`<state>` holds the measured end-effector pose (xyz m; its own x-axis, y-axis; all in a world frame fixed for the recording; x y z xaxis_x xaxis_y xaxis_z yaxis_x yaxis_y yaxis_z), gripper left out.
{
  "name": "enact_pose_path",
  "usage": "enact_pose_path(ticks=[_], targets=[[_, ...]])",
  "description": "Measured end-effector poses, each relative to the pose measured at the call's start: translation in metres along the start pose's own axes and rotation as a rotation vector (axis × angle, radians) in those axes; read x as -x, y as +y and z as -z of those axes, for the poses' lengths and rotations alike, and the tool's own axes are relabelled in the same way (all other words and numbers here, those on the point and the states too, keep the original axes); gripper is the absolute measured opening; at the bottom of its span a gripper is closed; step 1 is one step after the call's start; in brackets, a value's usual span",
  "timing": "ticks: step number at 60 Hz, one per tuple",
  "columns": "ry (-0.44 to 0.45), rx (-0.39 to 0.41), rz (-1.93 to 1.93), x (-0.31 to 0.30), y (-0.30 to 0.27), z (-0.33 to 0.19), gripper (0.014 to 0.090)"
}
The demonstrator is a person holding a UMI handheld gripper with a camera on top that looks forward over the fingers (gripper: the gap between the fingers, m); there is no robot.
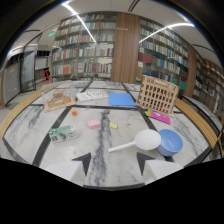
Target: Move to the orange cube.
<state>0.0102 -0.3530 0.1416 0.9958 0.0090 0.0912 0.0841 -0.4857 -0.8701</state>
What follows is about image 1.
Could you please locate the blue folder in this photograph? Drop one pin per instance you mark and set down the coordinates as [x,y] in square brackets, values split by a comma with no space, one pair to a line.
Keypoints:
[121,99]

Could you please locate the green and white carton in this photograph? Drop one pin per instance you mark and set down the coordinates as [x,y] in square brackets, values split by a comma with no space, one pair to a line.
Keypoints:
[62,133]

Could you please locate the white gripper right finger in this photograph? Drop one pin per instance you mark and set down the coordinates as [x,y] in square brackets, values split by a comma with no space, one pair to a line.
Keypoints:
[156,168]

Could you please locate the wooden lattice building model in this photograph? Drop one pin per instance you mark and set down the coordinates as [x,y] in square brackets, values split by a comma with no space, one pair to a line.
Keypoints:
[157,94]

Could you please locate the small orange cube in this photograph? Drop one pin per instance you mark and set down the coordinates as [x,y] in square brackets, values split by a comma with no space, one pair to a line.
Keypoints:
[74,112]

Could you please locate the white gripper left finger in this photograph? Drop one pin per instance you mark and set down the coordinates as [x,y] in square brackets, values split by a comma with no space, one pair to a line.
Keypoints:
[71,170]

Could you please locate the wooden bookshelf with books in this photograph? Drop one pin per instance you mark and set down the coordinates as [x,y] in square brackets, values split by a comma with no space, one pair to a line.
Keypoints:
[163,55]
[83,46]

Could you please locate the white printed game board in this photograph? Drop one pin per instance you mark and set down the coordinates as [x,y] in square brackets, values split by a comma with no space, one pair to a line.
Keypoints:
[91,95]

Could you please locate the red chair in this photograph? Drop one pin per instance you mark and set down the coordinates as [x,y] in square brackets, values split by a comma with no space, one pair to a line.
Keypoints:
[46,75]

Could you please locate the blue plastic bowl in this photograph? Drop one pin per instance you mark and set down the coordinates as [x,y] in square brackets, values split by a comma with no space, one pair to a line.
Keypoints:
[170,142]

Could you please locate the wooden wall panel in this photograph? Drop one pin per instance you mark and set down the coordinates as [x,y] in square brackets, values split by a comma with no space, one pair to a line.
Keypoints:
[125,48]

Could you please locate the small yellow block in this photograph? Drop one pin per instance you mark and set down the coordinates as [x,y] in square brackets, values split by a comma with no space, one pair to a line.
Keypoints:
[113,125]

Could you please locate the curved wooden bench rail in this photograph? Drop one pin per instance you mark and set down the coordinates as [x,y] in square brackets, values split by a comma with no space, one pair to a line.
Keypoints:
[20,111]
[196,121]

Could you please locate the white plastic ladle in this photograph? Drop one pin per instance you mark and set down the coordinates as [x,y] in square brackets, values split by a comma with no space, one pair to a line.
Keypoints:
[140,141]

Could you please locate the pink and green booklet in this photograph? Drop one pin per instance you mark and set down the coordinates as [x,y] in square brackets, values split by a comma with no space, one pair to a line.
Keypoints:
[159,117]

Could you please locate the wooden castle model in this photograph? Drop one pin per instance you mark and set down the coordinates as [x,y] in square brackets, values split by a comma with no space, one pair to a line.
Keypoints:
[59,100]

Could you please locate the pink toy brick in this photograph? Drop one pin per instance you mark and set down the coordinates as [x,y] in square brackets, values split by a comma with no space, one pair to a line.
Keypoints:
[93,123]

